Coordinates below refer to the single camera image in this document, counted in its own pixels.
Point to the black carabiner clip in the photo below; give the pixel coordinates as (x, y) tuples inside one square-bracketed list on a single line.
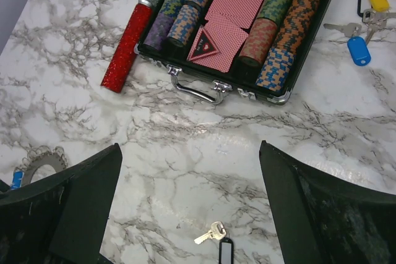
[(362, 5)]

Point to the orange blue lower chip stack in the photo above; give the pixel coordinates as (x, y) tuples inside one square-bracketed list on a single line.
[(183, 26)]

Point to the red chip stack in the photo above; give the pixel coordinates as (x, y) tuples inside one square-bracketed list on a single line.
[(258, 42)]

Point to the red glitter microphone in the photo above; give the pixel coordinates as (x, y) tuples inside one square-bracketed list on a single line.
[(124, 56)]

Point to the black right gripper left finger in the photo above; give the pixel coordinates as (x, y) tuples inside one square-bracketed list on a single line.
[(61, 218)]

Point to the silver key with blue tag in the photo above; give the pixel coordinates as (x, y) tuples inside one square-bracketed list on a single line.
[(349, 30)]

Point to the blue key tag on disc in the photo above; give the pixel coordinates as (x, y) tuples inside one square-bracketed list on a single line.
[(17, 179)]

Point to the loose pink playing cards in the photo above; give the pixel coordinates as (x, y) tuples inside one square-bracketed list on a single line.
[(228, 37)]

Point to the black poker chip case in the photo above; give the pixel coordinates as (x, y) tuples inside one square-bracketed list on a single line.
[(210, 85)]

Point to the green chip stack right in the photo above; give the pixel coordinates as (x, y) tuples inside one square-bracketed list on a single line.
[(274, 10)]

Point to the black white key tag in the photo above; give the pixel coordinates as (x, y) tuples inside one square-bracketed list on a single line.
[(226, 251)]

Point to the black triangular all-in button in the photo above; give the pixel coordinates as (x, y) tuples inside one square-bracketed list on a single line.
[(203, 46)]

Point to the round metal keyring disc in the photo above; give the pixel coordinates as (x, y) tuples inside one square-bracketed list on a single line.
[(39, 157)]

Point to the blue key tag far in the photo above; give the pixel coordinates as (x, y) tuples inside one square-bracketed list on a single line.
[(359, 51)]

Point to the silver key with black tag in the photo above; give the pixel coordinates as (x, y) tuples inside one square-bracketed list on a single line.
[(217, 231)]

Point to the purple chip stack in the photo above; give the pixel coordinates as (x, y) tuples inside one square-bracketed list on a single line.
[(159, 31)]

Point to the pink playing card deck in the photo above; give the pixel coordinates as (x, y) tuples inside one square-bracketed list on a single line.
[(240, 12)]

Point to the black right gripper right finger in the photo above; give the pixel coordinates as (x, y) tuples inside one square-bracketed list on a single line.
[(320, 218)]

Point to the orange black chip stack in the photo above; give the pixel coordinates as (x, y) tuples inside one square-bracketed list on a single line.
[(296, 24)]

